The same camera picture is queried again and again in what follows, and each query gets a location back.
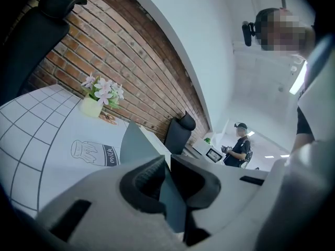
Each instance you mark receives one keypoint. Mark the white flowers in pot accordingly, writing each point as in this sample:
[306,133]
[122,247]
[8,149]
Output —
[91,106]

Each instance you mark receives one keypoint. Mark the white microwave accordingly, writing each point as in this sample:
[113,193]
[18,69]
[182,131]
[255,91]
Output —
[204,150]

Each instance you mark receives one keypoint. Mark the small green plant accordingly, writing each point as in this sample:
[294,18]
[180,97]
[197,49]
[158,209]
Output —
[207,140]

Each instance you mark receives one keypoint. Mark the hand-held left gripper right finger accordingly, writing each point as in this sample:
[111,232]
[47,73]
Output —
[230,205]

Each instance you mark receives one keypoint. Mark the white grid tablecloth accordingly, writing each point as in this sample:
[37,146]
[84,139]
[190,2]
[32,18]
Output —
[52,129]

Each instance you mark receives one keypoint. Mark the black office chair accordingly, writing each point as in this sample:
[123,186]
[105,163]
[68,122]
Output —
[178,135]
[31,35]

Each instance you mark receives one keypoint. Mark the white ceiling light panel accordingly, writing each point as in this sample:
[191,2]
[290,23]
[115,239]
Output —
[298,77]
[276,156]
[251,133]

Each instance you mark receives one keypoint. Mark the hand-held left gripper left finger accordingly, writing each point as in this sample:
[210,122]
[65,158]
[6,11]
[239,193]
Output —
[110,205]

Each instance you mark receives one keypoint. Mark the grey notebook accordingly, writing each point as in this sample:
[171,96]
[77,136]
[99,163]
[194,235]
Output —
[138,148]

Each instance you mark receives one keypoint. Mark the person's black shirt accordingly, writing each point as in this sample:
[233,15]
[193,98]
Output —
[303,121]

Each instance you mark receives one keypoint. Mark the person's head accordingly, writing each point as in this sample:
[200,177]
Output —
[285,33]

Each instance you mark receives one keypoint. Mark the black head camera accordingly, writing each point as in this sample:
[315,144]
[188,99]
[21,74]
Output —
[247,35]

